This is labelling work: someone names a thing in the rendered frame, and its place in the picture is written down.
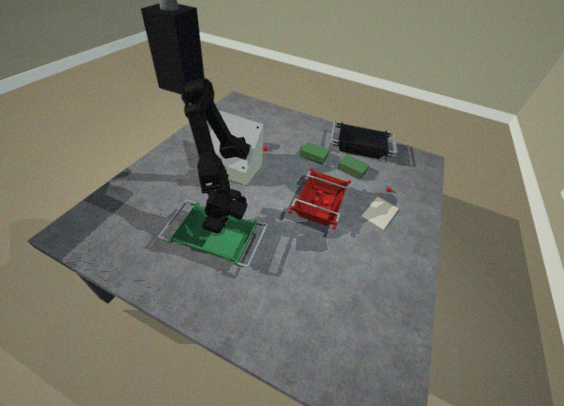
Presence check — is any red plastic tray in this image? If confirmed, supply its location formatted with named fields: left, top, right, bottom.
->
left=288, top=168, right=351, bottom=230

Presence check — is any cream flat square panel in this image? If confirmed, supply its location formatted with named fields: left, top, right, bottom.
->
left=361, top=197, right=399, bottom=230

